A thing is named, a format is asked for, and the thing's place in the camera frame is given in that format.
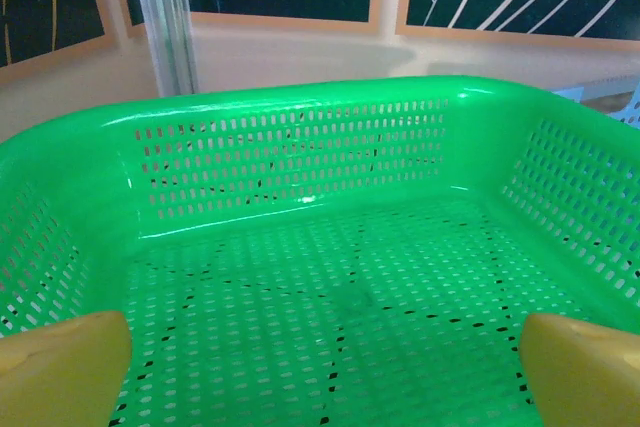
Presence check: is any green perforated plastic basket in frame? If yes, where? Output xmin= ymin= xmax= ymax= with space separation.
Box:
xmin=0 ymin=75 xmax=640 ymax=427

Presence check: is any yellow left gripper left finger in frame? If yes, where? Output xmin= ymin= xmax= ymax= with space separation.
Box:
xmin=0 ymin=310 xmax=134 ymax=427

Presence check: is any aluminium frame post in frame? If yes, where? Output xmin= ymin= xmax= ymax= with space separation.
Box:
xmin=129 ymin=0 xmax=200 ymax=97

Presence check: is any light blue plastic basket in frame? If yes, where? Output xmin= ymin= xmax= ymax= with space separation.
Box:
xmin=549 ymin=75 xmax=640 ymax=124

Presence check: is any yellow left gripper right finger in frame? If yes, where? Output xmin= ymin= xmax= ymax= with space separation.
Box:
xmin=519 ymin=312 xmax=640 ymax=427

